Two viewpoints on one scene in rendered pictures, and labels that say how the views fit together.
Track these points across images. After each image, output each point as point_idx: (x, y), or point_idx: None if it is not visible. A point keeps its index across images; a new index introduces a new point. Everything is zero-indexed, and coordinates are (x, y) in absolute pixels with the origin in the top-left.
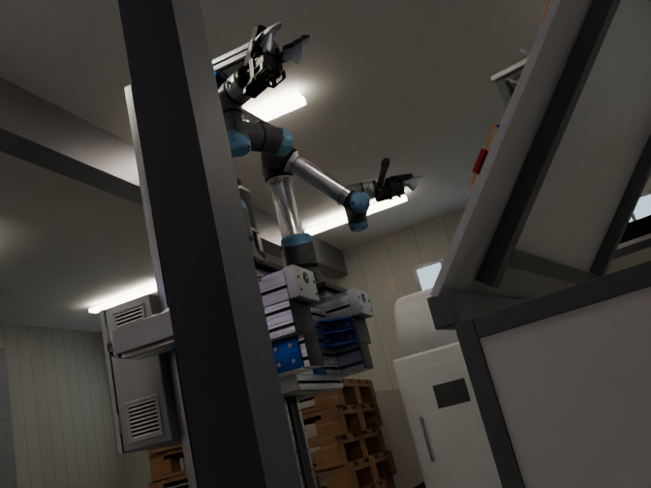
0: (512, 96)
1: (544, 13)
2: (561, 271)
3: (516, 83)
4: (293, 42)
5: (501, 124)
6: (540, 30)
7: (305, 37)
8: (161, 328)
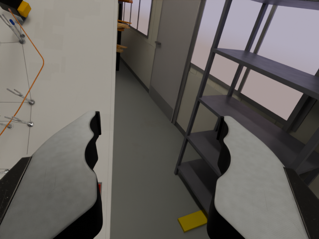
0: (112, 151)
1: (41, 69)
2: None
3: (9, 118)
4: (86, 149)
5: (112, 167)
6: (114, 114)
7: (100, 121)
8: None
